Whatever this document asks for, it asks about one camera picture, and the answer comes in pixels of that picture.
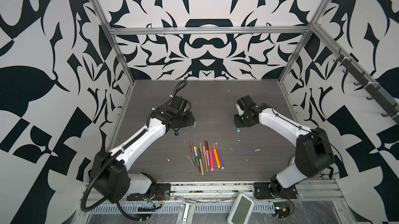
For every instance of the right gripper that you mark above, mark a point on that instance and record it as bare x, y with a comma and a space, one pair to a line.
237, 123

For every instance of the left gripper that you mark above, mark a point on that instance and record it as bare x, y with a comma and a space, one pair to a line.
190, 120

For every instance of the purple marker pen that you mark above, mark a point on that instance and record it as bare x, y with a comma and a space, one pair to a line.
219, 156

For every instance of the pink-red marker pen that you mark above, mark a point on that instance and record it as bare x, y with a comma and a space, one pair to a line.
210, 157

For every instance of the orange marker pen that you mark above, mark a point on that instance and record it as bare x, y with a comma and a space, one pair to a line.
216, 156

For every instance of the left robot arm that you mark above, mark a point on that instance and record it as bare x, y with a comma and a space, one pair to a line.
109, 178

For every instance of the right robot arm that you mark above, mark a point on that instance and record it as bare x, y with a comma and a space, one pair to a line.
313, 151

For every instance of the gold cap green pen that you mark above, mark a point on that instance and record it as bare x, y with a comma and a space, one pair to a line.
193, 154

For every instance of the pink cap beige pen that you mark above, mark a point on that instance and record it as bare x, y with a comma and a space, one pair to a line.
204, 158

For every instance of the green cap beige pen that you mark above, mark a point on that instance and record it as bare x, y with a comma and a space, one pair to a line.
200, 162

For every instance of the tan cap beige pen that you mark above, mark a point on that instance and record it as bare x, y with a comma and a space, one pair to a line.
201, 154

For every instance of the white plastic clip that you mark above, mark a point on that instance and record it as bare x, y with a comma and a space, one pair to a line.
186, 213

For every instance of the small circuit board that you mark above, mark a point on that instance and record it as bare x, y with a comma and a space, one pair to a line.
284, 210

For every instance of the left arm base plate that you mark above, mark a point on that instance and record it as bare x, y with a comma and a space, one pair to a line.
158, 191

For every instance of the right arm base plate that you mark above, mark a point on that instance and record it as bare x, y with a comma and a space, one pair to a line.
272, 190

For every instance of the black coat hook rail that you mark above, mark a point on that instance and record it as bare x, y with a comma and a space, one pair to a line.
363, 80

